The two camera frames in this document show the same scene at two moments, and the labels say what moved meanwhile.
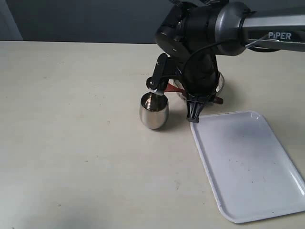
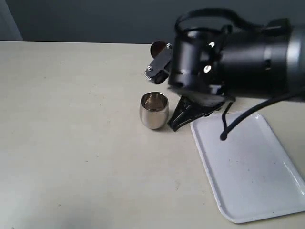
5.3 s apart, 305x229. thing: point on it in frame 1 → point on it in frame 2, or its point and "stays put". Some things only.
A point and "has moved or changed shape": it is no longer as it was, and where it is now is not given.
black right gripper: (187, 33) → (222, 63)
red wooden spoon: (169, 88) has moved or changed shape
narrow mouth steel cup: (154, 110) stays put
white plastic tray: (251, 176) stays put
